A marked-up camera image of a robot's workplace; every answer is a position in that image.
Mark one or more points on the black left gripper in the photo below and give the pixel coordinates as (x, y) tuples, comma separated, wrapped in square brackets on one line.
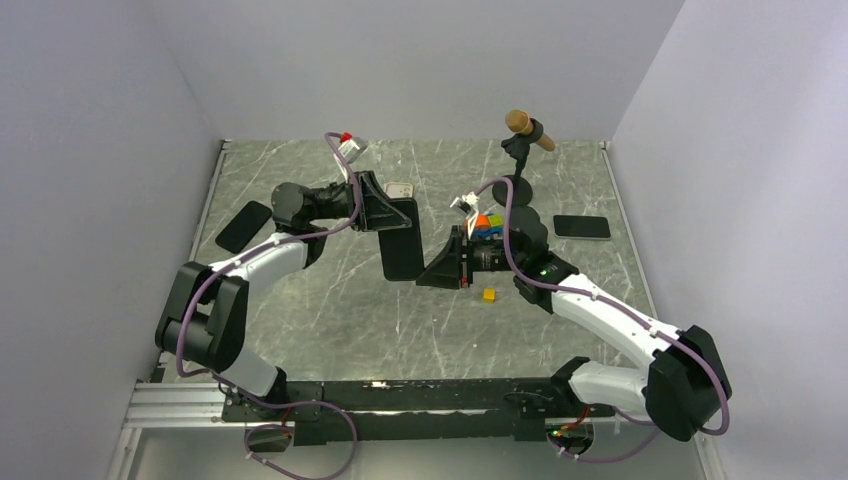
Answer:
[(375, 211)]

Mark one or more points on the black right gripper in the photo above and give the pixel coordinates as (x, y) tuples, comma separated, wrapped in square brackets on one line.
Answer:
[(449, 267)]

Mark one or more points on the black phone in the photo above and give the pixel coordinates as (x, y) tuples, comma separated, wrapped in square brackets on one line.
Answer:
[(243, 227), (401, 249)]

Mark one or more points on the black smartphone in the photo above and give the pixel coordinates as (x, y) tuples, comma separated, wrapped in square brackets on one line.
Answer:
[(581, 227)]

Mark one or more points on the beige phone case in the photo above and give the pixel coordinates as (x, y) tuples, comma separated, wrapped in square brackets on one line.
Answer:
[(398, 190)]

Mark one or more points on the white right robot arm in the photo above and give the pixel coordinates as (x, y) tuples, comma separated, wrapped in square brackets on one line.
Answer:
[(677, 379)]

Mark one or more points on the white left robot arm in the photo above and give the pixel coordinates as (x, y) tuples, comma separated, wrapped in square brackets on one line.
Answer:
[(205, 317)]

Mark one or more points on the yellow cube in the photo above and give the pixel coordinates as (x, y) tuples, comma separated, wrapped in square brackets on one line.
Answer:
[(489, 295)]

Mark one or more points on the orange blue toy car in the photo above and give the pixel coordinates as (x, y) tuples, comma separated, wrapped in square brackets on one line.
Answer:
[(488, 227)]

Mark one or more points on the black microphone stand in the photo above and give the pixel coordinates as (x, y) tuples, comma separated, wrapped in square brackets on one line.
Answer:
[(518, 149)]

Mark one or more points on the wooden microphone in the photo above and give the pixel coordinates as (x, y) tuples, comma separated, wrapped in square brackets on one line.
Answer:
[(521, 123)]

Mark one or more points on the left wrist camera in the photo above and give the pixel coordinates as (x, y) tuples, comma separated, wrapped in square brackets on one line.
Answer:
[(351, 147)]

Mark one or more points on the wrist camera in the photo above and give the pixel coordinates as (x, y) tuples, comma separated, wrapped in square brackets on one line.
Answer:
[(468, 206), (351, 147)]

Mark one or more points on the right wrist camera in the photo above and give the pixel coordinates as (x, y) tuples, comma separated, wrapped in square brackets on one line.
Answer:
[(468, 206)]

